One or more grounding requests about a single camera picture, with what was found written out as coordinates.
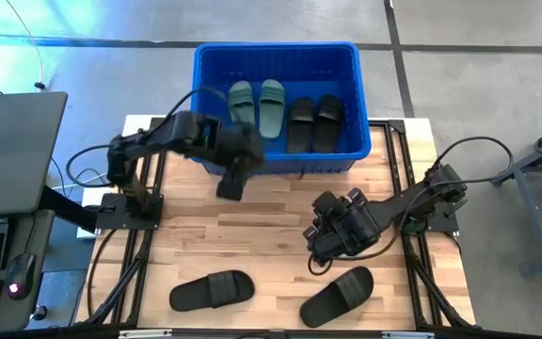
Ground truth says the green rubber slide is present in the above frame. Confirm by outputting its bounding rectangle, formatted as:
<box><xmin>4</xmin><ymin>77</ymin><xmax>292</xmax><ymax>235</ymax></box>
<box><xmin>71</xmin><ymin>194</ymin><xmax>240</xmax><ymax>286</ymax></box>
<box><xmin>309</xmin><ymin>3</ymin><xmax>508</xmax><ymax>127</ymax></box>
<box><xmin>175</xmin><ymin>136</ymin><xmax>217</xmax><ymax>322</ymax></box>
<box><xmin>257</xmin><ymin>78</ymin><xmax>287</xmax><ymax>140</ymax></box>
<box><xmin>227</xmin><ymin>79</ymin><xmax>257</xmax><ymax>128</ymax></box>

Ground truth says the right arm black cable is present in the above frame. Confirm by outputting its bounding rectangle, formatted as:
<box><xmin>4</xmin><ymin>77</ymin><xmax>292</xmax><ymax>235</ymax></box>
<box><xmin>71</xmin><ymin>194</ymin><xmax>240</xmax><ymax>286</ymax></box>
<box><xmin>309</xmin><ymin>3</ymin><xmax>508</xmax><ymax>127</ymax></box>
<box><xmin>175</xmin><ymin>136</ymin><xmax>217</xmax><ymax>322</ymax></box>
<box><xmin>307</xmin><ymin>136</ymin><xmax>516</xmax><ymax>278</ymax></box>

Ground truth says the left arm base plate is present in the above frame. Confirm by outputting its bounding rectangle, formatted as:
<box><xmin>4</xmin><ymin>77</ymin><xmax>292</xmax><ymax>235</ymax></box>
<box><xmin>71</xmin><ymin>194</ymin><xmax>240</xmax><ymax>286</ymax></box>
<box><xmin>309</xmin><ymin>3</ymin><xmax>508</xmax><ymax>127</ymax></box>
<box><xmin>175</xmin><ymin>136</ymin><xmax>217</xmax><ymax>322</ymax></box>
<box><xmin>95</xmin><ymin>191</ymin><xmax>165</xmax><ymax>232</ymax></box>

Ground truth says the black rubber slide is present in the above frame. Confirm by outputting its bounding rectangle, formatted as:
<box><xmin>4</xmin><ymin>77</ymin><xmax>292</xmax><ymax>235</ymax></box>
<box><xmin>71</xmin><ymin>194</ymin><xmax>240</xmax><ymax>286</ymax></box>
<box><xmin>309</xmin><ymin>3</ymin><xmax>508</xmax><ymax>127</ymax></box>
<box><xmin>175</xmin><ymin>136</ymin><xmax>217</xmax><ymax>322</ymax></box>
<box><xmin>286</xmin><ymin>97</ymin><xmax>317</xmax><ymax>155</ymax></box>
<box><xmin>168</xmin><ymin>269</ymin><xmax>257</xmax><ymax>313</ymax></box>
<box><xmin>298</xmin><ymin>266</ymin><xmax>375</xmax><ymax>330</ymax></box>
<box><xmin>311</xmin><ymin>93</ymin><xmax>346</xmax><ymax>154</ymax></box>

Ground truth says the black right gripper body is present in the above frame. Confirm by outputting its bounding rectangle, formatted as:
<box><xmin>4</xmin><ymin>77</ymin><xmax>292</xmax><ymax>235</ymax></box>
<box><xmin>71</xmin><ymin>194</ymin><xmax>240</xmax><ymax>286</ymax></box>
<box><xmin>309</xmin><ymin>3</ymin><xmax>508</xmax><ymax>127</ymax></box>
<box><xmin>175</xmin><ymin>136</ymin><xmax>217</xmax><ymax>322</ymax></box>
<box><xmin>311</xmin><ymin>186</ymin><xmax>383</xmax><ymax>258</ymax></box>

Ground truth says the black computer mouse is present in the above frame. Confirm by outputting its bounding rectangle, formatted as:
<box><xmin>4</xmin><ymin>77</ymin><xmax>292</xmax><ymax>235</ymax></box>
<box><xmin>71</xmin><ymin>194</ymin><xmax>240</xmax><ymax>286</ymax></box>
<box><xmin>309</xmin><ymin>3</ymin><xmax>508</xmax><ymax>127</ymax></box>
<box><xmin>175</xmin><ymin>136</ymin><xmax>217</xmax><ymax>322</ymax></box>
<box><xmin>6</xmin><ymin>252</ymin><xmax>37</xmax><ymax>301</ymax></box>

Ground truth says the grey side desk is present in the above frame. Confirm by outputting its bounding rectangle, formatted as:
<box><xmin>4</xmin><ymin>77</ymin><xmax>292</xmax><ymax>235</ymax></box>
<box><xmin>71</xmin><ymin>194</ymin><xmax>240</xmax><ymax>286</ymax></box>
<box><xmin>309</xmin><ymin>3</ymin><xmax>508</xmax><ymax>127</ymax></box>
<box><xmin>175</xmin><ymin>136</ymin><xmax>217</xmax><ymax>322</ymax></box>
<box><xmin>0</xmin><ymin>209</ymin><xmax>56</xmax><ymax>333</ymax></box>

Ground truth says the black aluminium table frame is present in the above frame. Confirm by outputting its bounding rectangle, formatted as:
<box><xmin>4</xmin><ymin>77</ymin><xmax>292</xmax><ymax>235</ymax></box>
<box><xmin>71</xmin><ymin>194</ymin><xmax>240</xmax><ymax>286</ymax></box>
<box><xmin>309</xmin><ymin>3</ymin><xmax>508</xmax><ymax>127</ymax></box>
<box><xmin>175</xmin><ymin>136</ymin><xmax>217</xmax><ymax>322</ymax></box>
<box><xmin>75</xmin><ymin>117</ymin><xmax>477</xmax><ymax>339</ymax></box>

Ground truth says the grey metal cart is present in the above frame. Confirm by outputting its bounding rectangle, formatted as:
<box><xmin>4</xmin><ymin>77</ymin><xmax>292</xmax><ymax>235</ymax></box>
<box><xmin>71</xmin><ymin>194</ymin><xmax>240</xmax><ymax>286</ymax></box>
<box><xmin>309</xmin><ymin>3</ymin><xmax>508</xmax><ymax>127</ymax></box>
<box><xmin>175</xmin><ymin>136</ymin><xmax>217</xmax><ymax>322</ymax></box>
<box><xmin>489</xmin><ymin>117</ymin><xmax>542</xmax><ymax>278</ymax></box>

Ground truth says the thin white floor cable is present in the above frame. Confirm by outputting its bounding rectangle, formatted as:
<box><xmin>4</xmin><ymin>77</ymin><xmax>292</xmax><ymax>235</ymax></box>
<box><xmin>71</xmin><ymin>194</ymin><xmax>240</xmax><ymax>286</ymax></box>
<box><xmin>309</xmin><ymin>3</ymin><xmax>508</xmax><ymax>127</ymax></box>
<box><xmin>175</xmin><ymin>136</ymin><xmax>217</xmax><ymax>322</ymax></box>
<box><xmin>5</xmin><ymin>0</ymin><xmax>47</xmax><ymax>91</ymax></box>

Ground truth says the blue plastic bin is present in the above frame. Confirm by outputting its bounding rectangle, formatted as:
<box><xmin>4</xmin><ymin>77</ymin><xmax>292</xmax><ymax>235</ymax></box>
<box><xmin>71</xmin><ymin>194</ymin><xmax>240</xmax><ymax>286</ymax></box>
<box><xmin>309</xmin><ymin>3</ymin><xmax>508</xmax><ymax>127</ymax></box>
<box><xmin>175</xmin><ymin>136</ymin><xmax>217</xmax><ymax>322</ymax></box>
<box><xmin>190</xmin><ymin>40</ymin><xmax>374</xmax><ymax>175</ymax></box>

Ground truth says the black support bar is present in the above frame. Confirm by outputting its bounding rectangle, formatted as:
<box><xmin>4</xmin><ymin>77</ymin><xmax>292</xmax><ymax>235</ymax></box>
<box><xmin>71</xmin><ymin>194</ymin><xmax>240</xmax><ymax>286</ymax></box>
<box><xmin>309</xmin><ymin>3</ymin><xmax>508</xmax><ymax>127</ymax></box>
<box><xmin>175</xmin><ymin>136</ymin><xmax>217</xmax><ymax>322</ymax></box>
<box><xmin>40</xmin><ymin>186</ymin><xmax>99</xmax><ymax>234</ymax></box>

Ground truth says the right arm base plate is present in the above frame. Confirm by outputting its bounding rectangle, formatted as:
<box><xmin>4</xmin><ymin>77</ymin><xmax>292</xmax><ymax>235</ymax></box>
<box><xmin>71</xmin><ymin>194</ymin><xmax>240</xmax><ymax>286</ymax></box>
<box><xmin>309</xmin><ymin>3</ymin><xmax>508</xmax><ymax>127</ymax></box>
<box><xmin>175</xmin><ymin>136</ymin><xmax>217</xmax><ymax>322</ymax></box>
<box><xmin>428</xmin><ymin>206</ymin><xmax>461</xmax><ymax>235</ymax></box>

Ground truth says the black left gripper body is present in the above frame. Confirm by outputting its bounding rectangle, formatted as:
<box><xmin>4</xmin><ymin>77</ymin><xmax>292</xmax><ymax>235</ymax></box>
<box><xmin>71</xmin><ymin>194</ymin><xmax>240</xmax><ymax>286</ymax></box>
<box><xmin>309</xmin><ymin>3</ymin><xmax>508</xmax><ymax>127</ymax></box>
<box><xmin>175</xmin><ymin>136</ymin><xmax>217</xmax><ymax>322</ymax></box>
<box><xmin>209</xmin><ymin>122</ymin><xmax>265</xmax><ymax>176</ymax></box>

